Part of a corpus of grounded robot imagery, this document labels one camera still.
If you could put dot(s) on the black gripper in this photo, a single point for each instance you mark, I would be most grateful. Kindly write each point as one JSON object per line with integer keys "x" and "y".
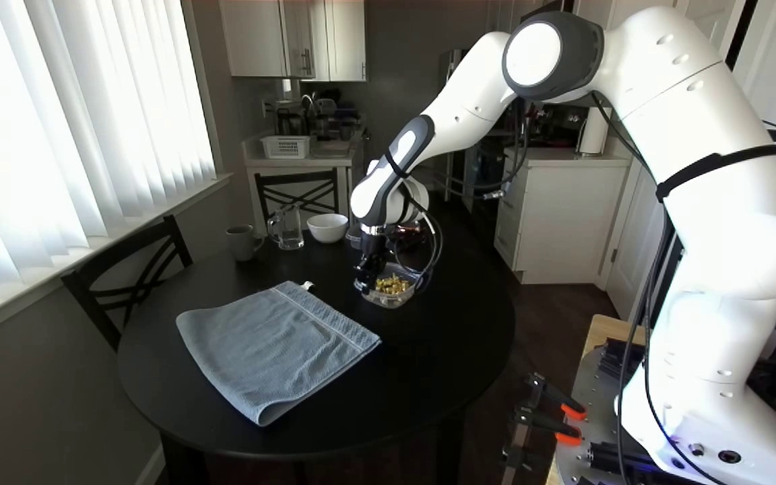
{"x": 378, "y": 244}

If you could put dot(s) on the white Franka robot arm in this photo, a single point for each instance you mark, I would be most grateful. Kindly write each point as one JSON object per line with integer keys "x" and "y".
{"x": 719, "y": 178}

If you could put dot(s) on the yellow candy pieces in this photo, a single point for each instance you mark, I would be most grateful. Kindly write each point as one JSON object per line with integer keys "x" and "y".
{"x": 394, "y": 286}

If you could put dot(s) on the blue towel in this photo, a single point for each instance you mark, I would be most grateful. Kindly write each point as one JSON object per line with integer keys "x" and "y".
{"x": 270, "y": 351}

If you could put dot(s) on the white paper towel roll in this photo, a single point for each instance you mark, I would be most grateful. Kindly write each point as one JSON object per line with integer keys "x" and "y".
{"x": 594, "y": 135}

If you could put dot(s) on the white bowl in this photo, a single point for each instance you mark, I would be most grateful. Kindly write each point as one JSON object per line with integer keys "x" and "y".
{"x": 327, "y": 227}

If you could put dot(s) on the clear drinking glass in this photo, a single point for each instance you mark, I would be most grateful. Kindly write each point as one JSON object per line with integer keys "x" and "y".
{"x": 289, "y": 231}

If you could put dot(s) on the black round table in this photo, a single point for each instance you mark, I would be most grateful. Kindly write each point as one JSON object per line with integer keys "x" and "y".
{"x": 431, "y": 360}

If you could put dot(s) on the black chair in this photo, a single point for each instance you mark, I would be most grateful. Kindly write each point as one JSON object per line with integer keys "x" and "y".
{"x": 296, "y": 178}
{"x": 132, "y": 259}

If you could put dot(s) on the grey mug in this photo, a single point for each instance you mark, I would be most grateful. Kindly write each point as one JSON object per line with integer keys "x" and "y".
{"x": 242, "y": 244}

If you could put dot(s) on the dark countertop coffee appliances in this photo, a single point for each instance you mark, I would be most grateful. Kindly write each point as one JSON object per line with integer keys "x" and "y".
{"x": 322, "y": 116}

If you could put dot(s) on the white kitchen island cabinet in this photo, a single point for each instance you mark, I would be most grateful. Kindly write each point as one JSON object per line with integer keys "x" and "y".
{"x": 557, "y": 225}

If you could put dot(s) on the white vertical window blinds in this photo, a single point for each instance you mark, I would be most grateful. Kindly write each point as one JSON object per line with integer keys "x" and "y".
{"x": 64, "y": 135}

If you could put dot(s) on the wooden robot mount table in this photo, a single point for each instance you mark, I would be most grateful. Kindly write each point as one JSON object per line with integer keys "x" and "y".
{"x": 596, "y": 337}

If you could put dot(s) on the white wall cabinet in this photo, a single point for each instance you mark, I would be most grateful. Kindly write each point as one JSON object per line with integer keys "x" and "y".
{"x": 261, "y": 35}

